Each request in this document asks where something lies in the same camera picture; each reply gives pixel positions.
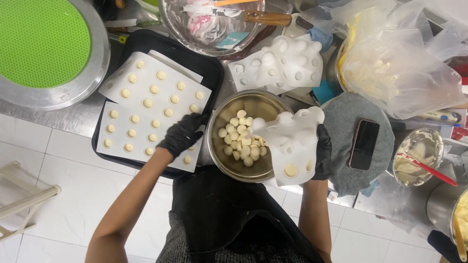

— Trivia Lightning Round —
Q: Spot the person's right hand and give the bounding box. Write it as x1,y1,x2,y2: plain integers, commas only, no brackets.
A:
312,124,333,181

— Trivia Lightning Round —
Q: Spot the person's left hand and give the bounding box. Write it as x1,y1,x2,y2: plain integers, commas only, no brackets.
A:
156,112,210,160

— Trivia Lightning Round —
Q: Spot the bent white silicone mould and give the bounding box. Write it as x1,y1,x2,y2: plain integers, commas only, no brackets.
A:
252,106,325,187

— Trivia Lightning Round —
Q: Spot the grey towel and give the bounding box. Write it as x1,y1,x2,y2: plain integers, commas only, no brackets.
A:
321,92,396,198

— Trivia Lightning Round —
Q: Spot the black smartphone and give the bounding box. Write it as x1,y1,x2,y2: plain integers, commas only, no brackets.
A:
348,119,381,171

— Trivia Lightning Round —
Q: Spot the blue plastic scraper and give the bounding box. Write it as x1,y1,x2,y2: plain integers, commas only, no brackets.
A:
310,78,335,106

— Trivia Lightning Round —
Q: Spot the heap of white chocolate domes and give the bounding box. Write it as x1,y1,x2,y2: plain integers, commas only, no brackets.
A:
218,110,269,167

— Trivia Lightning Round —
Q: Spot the white silicone sheet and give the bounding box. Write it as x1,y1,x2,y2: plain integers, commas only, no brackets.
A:
147,50,204,84

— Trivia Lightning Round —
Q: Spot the steel mixing bowl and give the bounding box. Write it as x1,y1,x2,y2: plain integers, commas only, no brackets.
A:
207,90,295,184

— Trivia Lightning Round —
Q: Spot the empty white silicone mould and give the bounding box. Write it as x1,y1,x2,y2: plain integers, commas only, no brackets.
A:
256,35,324,88
228,51,293,95

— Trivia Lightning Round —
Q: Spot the black plastic tray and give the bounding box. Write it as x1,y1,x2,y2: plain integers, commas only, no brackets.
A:
91,29,225,180

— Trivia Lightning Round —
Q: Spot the person's black apron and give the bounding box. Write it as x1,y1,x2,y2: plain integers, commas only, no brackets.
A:
171,164,324,263

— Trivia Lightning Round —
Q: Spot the blue cloth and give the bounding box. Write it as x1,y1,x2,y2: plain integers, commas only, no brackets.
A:
306,26,334,52

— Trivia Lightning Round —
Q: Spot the large steel bowl with scraps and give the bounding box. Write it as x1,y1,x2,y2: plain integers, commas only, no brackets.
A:
158,0,293,57

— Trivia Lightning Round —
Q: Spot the small steel bowl with cream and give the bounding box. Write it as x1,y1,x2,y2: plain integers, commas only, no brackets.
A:
393,127,445,188

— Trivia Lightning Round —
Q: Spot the heap of clear plastic bags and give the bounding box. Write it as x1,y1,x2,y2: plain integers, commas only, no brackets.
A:
300,0,468,120

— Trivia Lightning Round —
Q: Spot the round metal pan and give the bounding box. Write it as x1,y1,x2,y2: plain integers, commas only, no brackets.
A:
0,0,111,112

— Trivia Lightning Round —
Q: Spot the red spatula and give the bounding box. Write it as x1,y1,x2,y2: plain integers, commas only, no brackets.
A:
397,153,458,187

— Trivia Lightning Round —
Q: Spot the white tube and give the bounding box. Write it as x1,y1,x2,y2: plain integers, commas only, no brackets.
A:
417,110,462,126

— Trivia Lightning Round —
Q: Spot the steel pot with yellow cream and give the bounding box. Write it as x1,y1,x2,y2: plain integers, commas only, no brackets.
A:
426,182,468,250

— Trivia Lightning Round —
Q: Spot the red printed packet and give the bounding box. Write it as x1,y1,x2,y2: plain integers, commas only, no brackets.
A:
450,116,468,144

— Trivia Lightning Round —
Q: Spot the wooden spoon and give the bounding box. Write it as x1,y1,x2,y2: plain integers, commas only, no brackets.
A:
453,215,468,263

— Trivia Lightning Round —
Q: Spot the green silicone mat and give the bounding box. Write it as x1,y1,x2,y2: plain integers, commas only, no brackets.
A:
0,0,91,89

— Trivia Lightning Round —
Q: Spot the white stool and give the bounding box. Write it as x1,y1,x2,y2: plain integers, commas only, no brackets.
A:
0,161,62,243

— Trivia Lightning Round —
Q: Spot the wooden handled knife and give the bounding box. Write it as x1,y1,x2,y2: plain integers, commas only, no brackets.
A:
183,4,293,28

